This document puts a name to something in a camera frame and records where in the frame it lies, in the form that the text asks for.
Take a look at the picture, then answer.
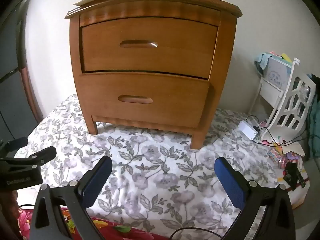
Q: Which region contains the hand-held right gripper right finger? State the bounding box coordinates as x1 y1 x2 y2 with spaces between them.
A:
214 157 297 240

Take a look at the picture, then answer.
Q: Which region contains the person's left forearm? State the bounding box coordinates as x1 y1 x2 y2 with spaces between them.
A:
0 189 20 235

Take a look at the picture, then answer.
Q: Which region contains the pink bead jar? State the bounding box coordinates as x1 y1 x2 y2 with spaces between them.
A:
277 157 289 170

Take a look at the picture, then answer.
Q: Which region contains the light blue cloth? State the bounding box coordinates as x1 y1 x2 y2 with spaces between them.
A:
254 52 275 75

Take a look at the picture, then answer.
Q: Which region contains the red parrot print blanket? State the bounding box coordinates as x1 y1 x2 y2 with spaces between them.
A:
15 205 170 240

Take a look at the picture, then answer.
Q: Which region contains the black clip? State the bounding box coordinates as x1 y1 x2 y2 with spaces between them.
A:
283 161 306 189

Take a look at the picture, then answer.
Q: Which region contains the white toy crib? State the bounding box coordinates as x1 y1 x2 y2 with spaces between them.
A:
249 57 317 140

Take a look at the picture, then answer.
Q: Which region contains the grey floral bed sheet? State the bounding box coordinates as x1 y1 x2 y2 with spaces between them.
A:
14 94 310 240

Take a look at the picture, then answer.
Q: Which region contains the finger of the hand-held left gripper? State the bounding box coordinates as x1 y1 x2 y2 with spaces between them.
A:
0 146 57 168
0 137 28 155

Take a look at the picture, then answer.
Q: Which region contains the dark grey wardrobe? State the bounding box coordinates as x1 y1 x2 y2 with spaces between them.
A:
0 10 38 145

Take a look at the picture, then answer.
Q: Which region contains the wooden nightstand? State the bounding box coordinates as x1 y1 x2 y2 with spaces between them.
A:
64 0 243 150

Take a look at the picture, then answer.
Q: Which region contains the white power adapter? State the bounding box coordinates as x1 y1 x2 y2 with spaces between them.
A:
237 120 260 140

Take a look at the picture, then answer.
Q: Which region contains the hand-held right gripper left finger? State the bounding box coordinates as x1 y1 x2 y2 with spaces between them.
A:
29 156 113 240

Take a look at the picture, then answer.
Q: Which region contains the black cable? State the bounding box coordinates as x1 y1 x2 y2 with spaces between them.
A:
170 227 223 240
246 116 310 147

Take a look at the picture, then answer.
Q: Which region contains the teal cloth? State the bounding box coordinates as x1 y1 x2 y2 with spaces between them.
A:
306 74 320 160

